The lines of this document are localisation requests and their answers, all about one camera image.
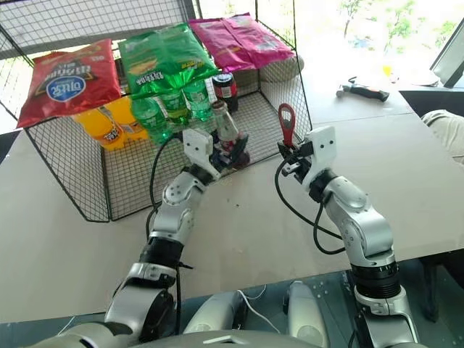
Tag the silver robot left thigh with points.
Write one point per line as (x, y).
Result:
(214, 311)

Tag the dark cola bottle red label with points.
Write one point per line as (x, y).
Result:
(225, 88)

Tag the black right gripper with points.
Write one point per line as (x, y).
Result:
(302, 159)

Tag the clear glass bottle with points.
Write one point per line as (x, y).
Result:
(226, 127)

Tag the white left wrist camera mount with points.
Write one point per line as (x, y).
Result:
(197, 145)

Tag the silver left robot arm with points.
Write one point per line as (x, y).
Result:
(174, 217)

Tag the orange soda bottle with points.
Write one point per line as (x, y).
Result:
(101, 130)
(128, 119)

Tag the black table leg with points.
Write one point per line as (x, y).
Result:
(430, 290)

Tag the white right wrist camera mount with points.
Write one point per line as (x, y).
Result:
(322, 148)

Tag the pink chip bag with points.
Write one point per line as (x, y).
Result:
(241, 40)

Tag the green soda bottle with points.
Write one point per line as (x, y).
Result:
(199, 98)
(152, 121)
(175, 105)

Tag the red chip bag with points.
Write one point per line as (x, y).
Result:
(70, 81)

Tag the silver robot right thigh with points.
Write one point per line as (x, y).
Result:
(306, 311)

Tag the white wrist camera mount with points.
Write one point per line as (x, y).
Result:
(322, 148)
(197, 145)

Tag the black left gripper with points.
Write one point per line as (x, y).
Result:
(224, 159)

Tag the green chip bag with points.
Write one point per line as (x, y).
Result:
(163, 59)

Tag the person's beige trouser knee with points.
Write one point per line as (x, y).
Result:
(446, 130)

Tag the silver robot thigh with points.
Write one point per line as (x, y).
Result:
(214, 311)
(306, 311)

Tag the red bottle opener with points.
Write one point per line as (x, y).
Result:
(287, 125)

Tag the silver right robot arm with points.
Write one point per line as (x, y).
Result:
(362, 221)

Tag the grey round cushion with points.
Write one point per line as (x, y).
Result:
(286, 69)

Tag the silver robot torso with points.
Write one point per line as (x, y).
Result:
(181, 339)

